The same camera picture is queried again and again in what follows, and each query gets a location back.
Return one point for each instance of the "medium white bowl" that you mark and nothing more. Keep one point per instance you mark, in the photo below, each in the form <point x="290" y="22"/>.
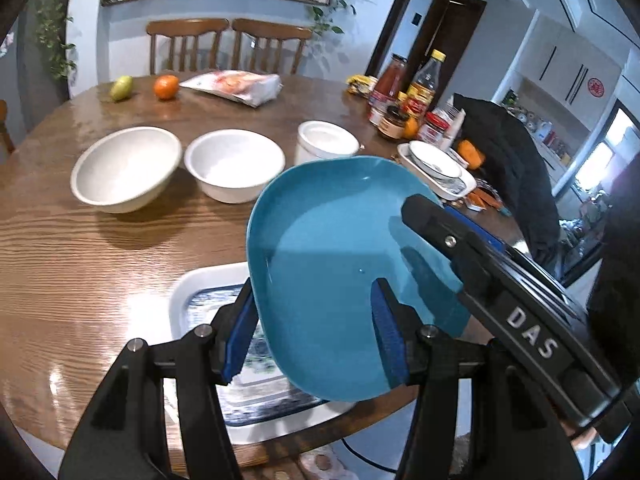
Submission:
<point x="235" y="160"/>

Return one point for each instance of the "beige plush stool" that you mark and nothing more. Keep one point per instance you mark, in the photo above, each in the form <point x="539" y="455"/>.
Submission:
<point x="325" y="465"/>

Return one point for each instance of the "yellow citrus fruit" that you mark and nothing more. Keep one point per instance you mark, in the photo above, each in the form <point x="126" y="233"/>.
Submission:
<point x="411" y="129"/>

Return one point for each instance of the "red-lidded sauce jar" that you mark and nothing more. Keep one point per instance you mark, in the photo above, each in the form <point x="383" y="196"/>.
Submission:
<point x="435" y="130"/>

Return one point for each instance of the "small straight-sided white bowl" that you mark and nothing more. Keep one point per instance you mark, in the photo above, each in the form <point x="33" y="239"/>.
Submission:
<point x="325" y="140"/>

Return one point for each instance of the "teal plate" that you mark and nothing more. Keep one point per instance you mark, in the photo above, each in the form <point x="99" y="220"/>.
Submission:
<point x="320" y="270"/>

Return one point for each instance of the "rectangular patterned white dish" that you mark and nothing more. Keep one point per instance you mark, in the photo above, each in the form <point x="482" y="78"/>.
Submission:
<point x="450" y="187"/>

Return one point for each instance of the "orange snack packet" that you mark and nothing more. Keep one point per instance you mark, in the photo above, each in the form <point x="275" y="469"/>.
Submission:
<point x="482" y="200"/>

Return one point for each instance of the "black-lidded sauce jar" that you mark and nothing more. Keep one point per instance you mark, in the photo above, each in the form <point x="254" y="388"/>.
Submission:
<point x="392" y="122"/>

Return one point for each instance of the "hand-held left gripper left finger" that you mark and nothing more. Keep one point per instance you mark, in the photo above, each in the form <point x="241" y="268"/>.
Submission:
<point x="235" y="350"/>

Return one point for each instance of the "dark wooden door frame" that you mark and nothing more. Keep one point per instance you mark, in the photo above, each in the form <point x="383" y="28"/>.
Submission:
<point x="385" y="35"/>

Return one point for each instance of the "person's right hand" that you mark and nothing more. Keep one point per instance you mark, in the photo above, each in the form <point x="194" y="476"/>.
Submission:
<point x="580" y="437"/>

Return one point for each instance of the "orange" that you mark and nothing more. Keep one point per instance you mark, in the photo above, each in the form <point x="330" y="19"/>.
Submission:
<point x="166" y="87"/>

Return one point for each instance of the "bright orange object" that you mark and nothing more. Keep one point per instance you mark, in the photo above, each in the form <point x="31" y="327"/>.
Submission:
<point x="471" y="154"/>

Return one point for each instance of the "white wall cabinet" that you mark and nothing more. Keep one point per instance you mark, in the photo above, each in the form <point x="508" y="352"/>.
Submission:
<point x="555" y="55"/>

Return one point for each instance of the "yellow snack packet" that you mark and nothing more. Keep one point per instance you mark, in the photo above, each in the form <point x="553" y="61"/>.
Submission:
<point x="361" y="85"/>

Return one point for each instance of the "wooden chair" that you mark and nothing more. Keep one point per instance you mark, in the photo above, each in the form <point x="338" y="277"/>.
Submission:
<point x="187" y="27"/>
<point x="4" y="130"/>
<point x="272" y="30"/>

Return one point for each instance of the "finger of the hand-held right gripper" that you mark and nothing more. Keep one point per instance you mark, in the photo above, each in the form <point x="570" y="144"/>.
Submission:
<point x="480" y="227"/>
<point x="435" y="225"/>

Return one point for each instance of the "clear plastic packaging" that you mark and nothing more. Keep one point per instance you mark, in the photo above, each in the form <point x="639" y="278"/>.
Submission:
<point x="452" y="120"/>

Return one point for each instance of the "window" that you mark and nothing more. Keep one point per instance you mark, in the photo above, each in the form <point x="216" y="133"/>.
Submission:
<point x="600" y="160"/>

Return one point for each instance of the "round white black-rimmed plate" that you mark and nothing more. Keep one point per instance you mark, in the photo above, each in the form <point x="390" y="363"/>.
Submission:
<point x="432" y="157"/>

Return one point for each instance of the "dark wooden door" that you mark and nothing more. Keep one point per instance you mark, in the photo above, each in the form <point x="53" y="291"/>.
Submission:
<point x="465" y="25"/>

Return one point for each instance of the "black wall switch panel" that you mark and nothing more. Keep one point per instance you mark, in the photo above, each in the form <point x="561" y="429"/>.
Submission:
<point x="415" y="18"/>

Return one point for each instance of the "large patterned square plate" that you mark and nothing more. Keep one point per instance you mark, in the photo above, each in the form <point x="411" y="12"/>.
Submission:
<point x="205" y="300"/>

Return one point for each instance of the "yellow-capped brown bottle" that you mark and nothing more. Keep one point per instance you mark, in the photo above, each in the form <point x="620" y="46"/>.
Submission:
<point x="425" y="85"/>

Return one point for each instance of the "plastic food bag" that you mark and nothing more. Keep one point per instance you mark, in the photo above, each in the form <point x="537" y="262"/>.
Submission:
<point x="240" y="85"/>

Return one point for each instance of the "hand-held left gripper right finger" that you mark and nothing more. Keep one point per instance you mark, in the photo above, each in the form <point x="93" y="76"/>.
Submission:
<point x="387" y="340"/>

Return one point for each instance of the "red sauce bottle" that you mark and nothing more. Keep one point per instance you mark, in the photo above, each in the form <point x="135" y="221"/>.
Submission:
<point x="392" y="80"/>

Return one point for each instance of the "large white bowl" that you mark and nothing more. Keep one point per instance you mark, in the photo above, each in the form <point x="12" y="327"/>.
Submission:
<point x="125" y="160"/>

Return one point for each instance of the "green pear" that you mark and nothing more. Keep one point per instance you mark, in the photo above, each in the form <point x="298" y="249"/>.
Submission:
<point x="121" y="89"/>

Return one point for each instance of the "black jacket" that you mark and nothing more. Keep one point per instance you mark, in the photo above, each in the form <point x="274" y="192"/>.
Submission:
<point x="505" y="160"/>

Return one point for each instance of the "row of small counter jars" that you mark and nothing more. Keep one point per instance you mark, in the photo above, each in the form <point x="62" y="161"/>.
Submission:
<point x="540" y="127"/>

